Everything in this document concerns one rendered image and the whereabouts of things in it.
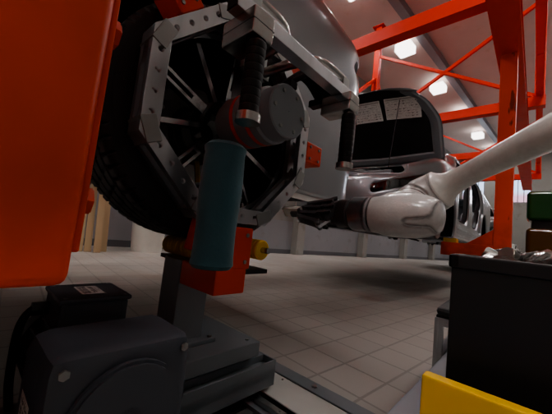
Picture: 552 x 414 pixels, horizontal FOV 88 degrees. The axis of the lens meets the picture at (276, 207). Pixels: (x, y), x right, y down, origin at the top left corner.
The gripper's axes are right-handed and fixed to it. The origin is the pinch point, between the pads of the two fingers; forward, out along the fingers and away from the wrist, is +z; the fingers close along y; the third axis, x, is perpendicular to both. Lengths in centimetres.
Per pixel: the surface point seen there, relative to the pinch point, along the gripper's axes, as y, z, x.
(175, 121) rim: -12.9, 12.0, 38.2
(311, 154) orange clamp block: 20.7, 1.3, 8.5
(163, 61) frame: -14, 2, 50
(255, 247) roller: -17.0, 2.4, -0.1
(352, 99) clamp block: 16.5, -20.6, 24.6
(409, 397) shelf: -44, -49, 18
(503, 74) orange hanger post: 388, -24, -92
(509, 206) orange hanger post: 276, -34, -205
